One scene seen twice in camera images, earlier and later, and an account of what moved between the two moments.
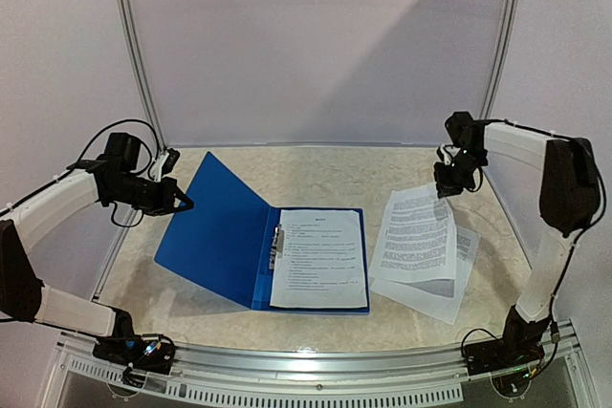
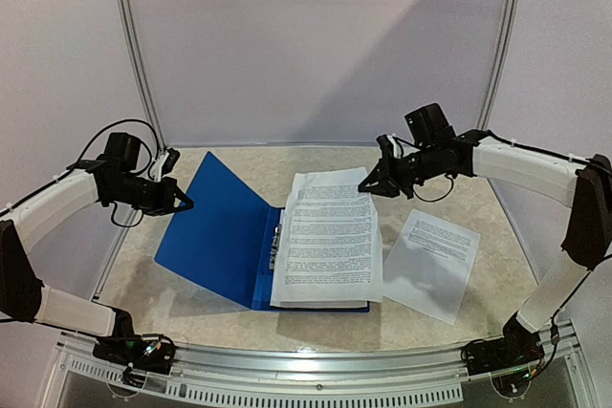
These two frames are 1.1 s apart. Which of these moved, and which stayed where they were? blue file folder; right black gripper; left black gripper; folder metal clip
Moved: right black gripper
Stayed: blue file folder; left black gripper; folder metal clip
